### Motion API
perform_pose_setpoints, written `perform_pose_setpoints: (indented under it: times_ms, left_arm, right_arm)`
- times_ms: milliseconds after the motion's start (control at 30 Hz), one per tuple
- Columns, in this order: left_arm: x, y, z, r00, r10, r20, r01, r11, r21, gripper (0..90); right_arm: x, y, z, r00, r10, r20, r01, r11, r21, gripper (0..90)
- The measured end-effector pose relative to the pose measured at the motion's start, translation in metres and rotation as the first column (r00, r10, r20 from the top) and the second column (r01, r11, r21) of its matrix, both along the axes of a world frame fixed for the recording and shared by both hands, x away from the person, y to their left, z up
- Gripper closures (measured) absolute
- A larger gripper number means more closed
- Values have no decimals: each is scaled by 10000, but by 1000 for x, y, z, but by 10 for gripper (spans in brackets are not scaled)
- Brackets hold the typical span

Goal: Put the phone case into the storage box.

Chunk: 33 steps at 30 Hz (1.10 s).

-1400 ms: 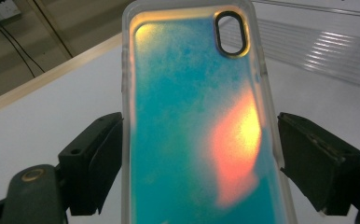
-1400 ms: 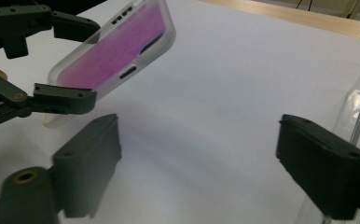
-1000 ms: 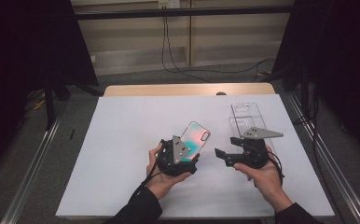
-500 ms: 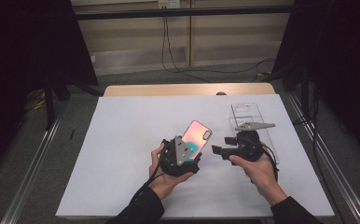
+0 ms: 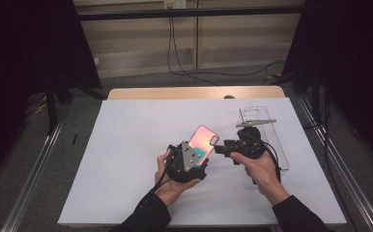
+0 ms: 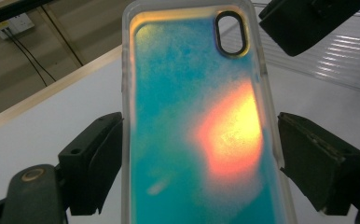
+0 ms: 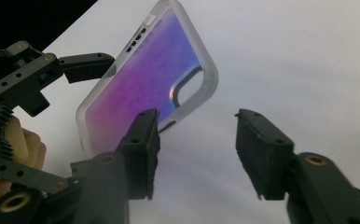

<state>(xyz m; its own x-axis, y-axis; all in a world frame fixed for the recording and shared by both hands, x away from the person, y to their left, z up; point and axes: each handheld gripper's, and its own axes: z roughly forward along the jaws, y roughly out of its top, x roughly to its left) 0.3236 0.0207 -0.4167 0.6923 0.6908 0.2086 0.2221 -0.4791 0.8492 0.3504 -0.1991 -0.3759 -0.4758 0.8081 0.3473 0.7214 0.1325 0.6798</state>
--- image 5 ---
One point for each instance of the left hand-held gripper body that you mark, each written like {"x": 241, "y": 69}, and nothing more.
{"x": 187, "y": 158}

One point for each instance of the wooden table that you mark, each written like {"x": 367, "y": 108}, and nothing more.
{"x": 175, "y": 92}

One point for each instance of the black curtain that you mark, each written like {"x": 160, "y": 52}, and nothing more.
{"x": 30, "y": 48}
{"x": 352, "y": 64}

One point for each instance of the black horizontal bar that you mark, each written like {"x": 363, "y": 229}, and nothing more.
{"x": 191, "y": 13}

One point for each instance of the clear plastic box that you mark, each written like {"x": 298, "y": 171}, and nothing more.
{"x": 279, "y": 145}

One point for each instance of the small black stick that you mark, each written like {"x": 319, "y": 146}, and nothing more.
{"x": 74, "y": 138}

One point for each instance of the white wall socket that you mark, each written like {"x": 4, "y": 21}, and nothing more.
{"x": 175, "y": 4}

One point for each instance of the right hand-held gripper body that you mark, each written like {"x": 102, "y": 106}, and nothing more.
{"x": 249, "y": 145}

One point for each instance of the black stand pole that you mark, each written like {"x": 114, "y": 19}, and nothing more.
{"x": 316, "y": 96}
{"x": 51, "y": 109}

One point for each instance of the white board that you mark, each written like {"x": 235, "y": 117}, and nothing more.
{"x": 117, "y": 180}

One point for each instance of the dark table grommet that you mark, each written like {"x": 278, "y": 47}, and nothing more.
{"x": 229, "y": 96}

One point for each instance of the metal floor rail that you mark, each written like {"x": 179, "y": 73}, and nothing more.
{"x": 33, "y": 174}
{"x": 336, "y": 151}

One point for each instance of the clear-rimmed glitter phone case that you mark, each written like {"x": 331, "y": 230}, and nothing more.
{"x": 204, "y": 140}

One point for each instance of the person's right hand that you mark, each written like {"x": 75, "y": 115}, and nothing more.
{"x": 263, "y": 174}

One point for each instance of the person's left hand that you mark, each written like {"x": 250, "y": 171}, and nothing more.
{"x": 170, "y": 190}

